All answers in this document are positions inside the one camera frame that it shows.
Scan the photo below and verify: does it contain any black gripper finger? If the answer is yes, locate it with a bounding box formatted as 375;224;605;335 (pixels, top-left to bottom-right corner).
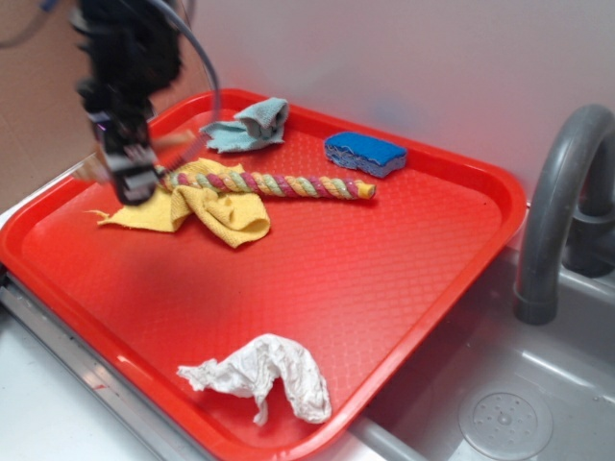
103;144;159;206

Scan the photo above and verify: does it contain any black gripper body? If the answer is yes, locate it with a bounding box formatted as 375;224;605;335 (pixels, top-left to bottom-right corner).
76;72;157;158

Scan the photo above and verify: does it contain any tan spiral sea shell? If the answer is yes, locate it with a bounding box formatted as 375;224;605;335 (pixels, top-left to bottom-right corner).
151;131;196;151

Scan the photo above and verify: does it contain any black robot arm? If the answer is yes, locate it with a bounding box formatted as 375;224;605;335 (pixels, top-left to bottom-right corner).
71;1;182;206

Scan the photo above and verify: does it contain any yellow cloth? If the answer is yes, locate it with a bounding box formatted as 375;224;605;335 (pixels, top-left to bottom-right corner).
93;158;271;248

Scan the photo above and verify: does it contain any light blue cloth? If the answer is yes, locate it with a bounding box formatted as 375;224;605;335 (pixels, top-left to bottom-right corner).
200;97;289;154

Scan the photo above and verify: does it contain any red plastic tray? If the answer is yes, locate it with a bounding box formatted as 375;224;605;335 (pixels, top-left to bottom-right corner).
0;87;529;461

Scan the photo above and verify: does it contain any crumpled white paper towel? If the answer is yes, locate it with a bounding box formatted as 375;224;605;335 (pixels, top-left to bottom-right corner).
177;333;332;426

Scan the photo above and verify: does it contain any blue sponge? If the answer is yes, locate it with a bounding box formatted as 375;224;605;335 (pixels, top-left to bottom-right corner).
324;132;407;179

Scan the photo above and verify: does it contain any grey plastic sink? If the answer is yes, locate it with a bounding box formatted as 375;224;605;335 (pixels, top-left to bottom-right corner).
351;251;614;460

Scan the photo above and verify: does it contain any round sink drain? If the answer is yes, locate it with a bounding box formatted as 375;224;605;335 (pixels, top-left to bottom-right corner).
458;381;554;460

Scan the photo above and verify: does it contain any grey plastic faucet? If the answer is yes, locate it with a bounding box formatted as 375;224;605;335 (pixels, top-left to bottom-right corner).
514;105;614;326

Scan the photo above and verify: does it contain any multicolour twisted rope toy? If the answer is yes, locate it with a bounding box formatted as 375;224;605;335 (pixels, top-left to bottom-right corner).
156;167;377;201

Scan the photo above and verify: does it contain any grey cable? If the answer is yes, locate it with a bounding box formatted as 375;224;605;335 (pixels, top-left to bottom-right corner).
148;0;223;173

